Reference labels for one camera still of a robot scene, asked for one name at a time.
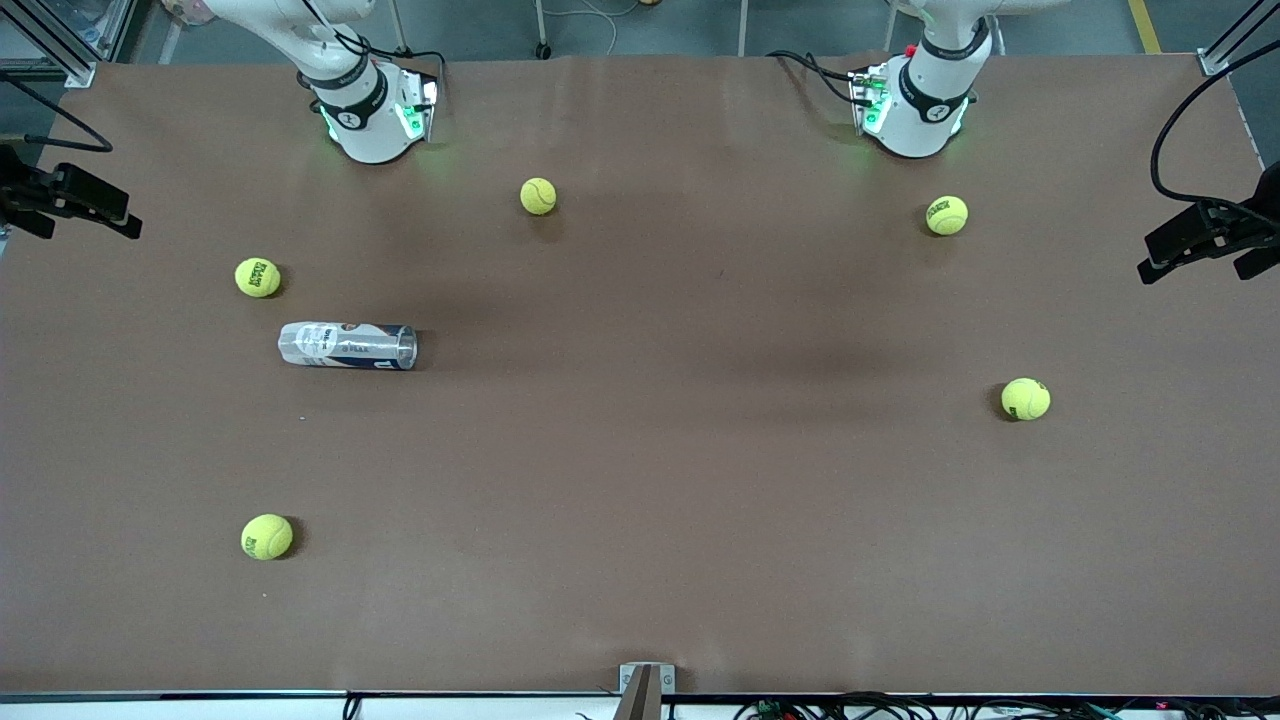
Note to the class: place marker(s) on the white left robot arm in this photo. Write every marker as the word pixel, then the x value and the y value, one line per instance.
pixel 920 110

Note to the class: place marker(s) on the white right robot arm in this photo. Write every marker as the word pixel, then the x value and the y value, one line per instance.
pixel 370 120

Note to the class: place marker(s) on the aluminium frame post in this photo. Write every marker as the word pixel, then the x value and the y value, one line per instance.
pixel 1215 60
pixel 70 65

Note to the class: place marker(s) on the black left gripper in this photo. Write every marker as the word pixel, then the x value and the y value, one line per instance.
pixel 1241 226

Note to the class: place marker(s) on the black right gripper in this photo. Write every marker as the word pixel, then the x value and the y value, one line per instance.
pixel 40 192

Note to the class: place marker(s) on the thin white metal leg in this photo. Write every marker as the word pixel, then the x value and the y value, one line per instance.
pixel 743 27
pixel 398 25
pixel 889 25

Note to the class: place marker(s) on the pink patterned cloth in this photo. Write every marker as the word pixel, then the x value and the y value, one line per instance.
pixel 188 10

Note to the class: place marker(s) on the yellow-green tennis ball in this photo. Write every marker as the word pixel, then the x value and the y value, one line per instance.
pixel 258 277
pixel 946 215
pixel 1025 399
pixel 267 537
pixel 538 196

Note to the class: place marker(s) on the metal leg with caster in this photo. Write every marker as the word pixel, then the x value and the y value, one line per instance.
pixel 541 30

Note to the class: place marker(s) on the clear plastic tennis ball can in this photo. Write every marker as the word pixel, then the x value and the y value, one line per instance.
pixel 347 345

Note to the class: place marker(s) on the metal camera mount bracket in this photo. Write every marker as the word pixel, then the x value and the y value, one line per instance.
pixel 645 690

